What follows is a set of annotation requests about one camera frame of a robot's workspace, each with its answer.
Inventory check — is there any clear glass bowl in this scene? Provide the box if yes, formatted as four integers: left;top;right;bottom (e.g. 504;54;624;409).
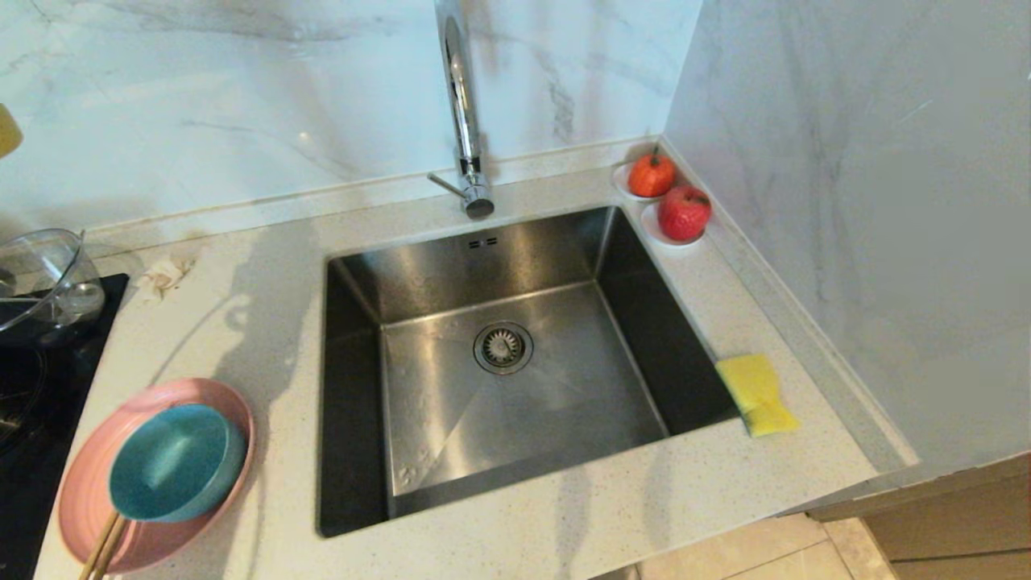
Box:
0;229;106;331

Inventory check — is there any small white dish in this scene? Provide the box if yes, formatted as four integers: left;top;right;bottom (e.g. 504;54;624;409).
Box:
640;202;707;247
612;163;677;203

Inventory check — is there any stainless steel sink basin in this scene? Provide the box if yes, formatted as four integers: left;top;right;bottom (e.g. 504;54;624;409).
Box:
316;205;742;539

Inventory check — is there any round metal drain strainer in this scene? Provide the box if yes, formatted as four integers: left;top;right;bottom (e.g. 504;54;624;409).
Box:
473;321;534;375

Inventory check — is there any yellow sponge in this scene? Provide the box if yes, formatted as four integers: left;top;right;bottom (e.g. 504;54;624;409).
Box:
715;353;801;438

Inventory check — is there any teal bowl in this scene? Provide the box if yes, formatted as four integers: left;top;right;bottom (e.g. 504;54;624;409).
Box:
108;403;247;524

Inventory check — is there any orange persimmon fruit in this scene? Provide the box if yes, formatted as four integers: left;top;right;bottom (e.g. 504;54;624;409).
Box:
628;147;677;199

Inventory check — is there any crumpled white tissue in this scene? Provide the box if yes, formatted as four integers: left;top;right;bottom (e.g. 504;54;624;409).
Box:
137;256;196;303

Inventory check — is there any pink plate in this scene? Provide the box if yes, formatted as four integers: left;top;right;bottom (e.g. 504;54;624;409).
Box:
56;379;256;574

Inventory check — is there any wooden chopstick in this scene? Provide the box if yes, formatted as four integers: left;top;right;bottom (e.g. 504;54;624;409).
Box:
90;517;130;580
77;512;122;580

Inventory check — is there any wooden cabinet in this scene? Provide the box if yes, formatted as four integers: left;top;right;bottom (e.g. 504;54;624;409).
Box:
805;453;1031;580

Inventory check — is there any chrome kitchen faucet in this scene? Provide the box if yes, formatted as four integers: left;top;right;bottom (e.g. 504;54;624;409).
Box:
428;0;497;220

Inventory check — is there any red apple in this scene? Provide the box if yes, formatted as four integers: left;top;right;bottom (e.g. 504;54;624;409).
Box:
658;187;713;243

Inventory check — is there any black induction cooktop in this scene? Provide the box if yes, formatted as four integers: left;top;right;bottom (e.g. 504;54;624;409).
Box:
0;274;131;580

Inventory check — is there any yellow-capped orange dish soap bottle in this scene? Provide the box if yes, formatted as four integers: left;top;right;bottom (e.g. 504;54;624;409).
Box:
0;103;23;160

